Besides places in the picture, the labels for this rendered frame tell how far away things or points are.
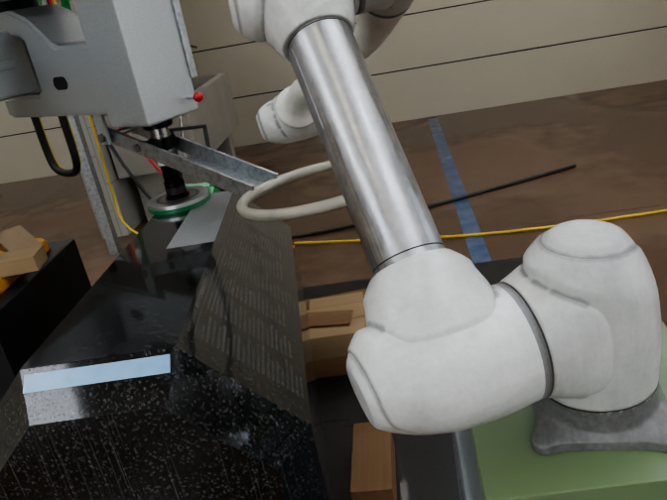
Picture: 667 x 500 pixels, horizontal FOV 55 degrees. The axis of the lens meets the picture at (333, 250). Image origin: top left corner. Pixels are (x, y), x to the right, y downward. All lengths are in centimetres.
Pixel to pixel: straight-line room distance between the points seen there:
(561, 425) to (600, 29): 609
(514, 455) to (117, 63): 165
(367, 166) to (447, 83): 579
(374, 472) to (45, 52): 173
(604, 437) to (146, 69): 167
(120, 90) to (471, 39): 483
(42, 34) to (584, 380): 208
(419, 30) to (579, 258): 582
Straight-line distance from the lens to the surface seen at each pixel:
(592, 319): 80
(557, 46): 676
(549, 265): 80
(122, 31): 209
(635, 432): 93
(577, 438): 92
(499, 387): 78
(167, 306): 156
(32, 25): 252
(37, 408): 147
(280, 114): 151
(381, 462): 200
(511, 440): 95
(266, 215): 166
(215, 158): 217
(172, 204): 223
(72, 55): 234
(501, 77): 669
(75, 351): 149
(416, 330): 75
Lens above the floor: 146
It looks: 23 degrees down
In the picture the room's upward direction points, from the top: 11 degrees counter-clockwise
